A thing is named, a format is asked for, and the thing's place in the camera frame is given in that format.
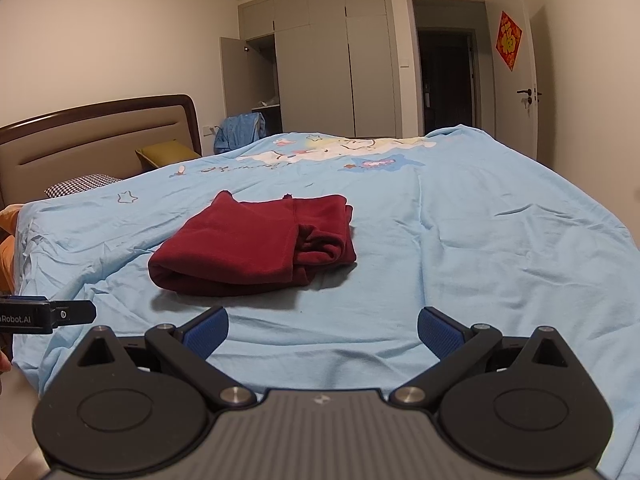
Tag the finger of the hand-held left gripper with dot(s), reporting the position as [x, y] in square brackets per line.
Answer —
[75, 312]

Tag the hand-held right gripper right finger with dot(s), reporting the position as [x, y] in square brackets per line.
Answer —
[440, 332]

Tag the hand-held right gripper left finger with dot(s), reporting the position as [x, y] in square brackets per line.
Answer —
[207, 331]

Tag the dark red sweater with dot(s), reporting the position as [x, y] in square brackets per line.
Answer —
[240, 245]

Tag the person's left hand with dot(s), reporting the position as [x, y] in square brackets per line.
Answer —
[4, 362]

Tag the orange bed sheet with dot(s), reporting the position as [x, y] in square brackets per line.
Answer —
[6, 260]

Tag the light blue printed blanket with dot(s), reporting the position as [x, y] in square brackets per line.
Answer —
[475, 240]

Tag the houndstooth pillow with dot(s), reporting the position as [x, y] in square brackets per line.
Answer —
[80, 184]

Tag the brown padded bed headboard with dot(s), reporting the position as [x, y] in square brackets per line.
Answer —
[90, 150]

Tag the olive green pillow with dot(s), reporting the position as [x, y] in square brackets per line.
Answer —
[167, 154]

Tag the blue garment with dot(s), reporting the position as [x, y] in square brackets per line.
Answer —
[240, 132]

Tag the white room door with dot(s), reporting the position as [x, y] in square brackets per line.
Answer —
[510, 120]

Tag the white cloth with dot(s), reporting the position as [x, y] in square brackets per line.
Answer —
[266, 103]

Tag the open grey wardrobe door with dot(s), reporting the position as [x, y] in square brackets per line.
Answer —
[236, 77]

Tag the grey wardrobe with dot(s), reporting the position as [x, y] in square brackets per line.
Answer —
[325, 60]

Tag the red diamond door decoration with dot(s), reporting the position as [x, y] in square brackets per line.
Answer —
[508, 40]

